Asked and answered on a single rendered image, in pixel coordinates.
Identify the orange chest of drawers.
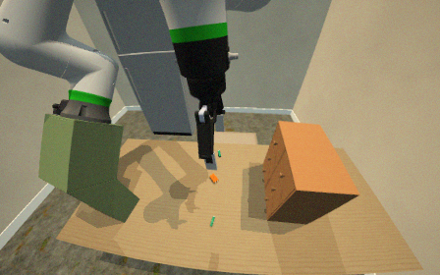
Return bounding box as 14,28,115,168
266,121,360,224

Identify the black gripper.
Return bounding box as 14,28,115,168
187,73,226,170

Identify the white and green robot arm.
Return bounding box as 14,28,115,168
0,0,270,124

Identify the brown wooden drawer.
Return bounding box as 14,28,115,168
270,168,283,211
262,155,270,186
277,150,295,201
267,142,277,177
264,181,274,218
273,124,285,163

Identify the orange rectangular block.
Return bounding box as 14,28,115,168
210,174,218,184

